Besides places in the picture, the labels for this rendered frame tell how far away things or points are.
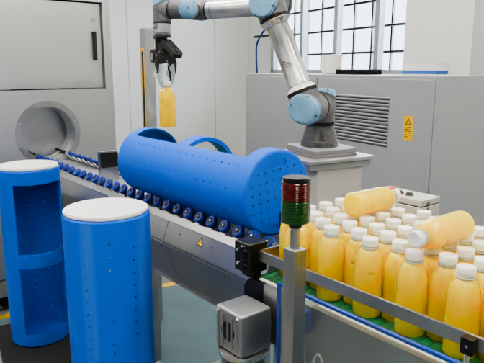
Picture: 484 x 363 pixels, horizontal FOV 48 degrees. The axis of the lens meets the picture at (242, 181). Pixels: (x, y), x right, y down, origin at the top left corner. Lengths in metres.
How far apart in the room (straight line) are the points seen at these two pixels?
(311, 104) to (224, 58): 5.33
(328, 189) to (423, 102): 1.26
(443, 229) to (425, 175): 2.00
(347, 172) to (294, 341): 1.03
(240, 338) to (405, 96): 2.18
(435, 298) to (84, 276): 1.06
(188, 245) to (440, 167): 1.77
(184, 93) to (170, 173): 5.07
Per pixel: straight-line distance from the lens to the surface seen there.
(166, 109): 2.35
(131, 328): 1.88
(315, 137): 2.17
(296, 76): 2.05
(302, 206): 1.16
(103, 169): 2.82
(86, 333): 1.89
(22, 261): 2.80
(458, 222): 1.31
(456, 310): 1.21
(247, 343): 1.49
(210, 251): 1.90
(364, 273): 1.33
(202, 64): 7.16
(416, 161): 3.29
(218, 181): 1.78
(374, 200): 1.52
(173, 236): 2.09
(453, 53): 4.39
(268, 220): 1.76
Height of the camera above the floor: 1.49
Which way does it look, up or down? 12 degrees down
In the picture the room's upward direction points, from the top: straight up
